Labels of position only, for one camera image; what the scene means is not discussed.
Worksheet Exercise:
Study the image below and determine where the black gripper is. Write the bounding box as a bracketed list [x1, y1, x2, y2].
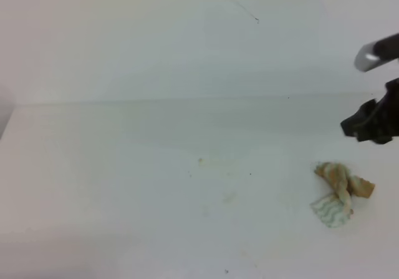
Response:
[340, 79, 398, 144]

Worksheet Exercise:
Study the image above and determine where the green white striped rag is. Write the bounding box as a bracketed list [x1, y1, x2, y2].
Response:
[310, 162, 375, 228]

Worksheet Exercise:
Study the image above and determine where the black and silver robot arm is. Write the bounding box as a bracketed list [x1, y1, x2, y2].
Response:
[340, 34, 398, 145]

